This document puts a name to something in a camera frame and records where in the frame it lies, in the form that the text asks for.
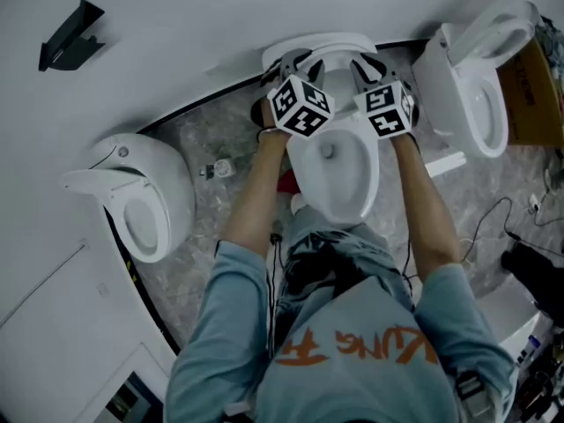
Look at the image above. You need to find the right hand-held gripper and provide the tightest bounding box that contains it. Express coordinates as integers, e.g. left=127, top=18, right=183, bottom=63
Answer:
left=349, top=51, right=419, bottom=141

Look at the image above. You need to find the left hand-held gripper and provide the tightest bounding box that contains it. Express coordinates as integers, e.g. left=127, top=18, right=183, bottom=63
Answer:
left=261, top=48, right=336, bottom=138

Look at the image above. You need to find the person's left forearm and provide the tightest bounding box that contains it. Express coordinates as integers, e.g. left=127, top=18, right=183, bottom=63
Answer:
left=222, top=126, right=293, bottom=259

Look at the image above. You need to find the person's right forearm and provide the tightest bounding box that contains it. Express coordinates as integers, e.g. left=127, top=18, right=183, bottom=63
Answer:
left=390, top=132, right=464, bottom=278

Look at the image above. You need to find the white toilet with raised lid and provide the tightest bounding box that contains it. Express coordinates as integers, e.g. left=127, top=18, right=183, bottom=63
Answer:
left=412, top=0, right=541, bottom=159

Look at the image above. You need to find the white toilet bowl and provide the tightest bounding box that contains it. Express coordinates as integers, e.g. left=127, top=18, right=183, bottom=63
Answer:
left=284, top=72, right=381, bottom=231

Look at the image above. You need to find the round white toilet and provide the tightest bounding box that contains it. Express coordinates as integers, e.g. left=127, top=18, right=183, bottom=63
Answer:
left=59, top=132, right=196, bottom=264

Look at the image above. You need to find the white flat bar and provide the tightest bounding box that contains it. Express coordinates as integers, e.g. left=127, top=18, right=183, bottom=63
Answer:
left=425, top=151, right=468, bottom=178

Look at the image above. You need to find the red floor object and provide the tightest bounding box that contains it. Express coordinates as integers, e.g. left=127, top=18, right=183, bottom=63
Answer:
left=276, top=169, right=301, bottom=196

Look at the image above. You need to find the small white floor device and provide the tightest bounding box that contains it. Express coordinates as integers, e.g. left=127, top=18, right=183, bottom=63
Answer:
left=200, top=159, right=237, bottom=180

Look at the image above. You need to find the person's white shoe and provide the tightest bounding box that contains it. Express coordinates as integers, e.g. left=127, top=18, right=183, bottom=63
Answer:
left=290, top=191, right=319, bottom=216

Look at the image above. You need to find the brown cardboard box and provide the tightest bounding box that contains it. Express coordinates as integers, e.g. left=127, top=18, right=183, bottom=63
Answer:
left=496, top=37, right=564, bottom=147

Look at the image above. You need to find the pile of cloth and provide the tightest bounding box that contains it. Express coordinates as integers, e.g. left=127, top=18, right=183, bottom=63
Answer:
left=538, top=13, right=564, bottom=88

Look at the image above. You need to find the black bag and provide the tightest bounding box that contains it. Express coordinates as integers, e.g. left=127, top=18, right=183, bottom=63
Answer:
left=501, top=240, right=564, bottom=322

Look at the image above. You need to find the person's teal shirt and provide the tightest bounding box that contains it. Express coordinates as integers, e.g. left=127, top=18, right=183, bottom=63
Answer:
left=163, top=231, right=520, bottom=423

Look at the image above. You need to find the white curved counter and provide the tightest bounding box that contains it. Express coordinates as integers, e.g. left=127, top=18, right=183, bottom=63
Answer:
left=473, top=275, right=547, bottom=357
left=0, top=218, right=182, bottom=423

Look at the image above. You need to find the clutter of small tools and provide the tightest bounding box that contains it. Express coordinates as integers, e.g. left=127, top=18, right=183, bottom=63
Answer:
left=514, top=323, right=564, bottom=423

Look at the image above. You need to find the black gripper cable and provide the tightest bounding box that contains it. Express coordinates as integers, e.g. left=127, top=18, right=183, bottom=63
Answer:
left=263, top=231, right=284, bottom=363

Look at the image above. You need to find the black floor cable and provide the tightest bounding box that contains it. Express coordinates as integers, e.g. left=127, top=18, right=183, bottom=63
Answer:
left=457, top=197, right=564, bottom=263

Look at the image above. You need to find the large black wall holder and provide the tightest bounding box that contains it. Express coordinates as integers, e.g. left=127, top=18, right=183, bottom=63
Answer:
left=38, top=0, right=107, bottom=73

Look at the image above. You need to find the grey strap buckle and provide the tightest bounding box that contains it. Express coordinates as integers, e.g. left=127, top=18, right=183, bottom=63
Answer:
left=455, top=369, right=486, bottom=419

